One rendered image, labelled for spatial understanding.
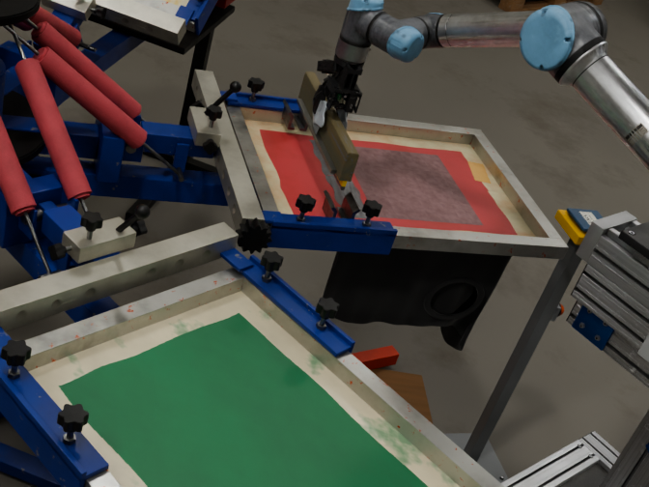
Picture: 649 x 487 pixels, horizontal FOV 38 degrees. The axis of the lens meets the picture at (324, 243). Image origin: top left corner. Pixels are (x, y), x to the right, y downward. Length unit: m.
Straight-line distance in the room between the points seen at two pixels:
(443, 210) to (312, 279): 1.33
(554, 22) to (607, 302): 0.62
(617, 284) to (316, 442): 0.77
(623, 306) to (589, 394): 1.65
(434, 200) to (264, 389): 0.92
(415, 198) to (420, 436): 0.88
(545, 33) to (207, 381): 0.90
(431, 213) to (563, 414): 1.37
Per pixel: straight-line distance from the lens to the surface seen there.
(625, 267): 2.06
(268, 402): 1.69
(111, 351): 1.72
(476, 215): 2.45
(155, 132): 2.21
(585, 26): 1.88
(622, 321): 2.09
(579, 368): 3.81
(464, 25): 2.13
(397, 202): 2.38
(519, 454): 3.30
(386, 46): 2.10
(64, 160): 1.93
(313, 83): 2.40
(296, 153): 2.45
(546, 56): 1.86
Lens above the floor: 2.11
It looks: 33 degrees down
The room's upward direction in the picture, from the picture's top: 18 degrees clockwise
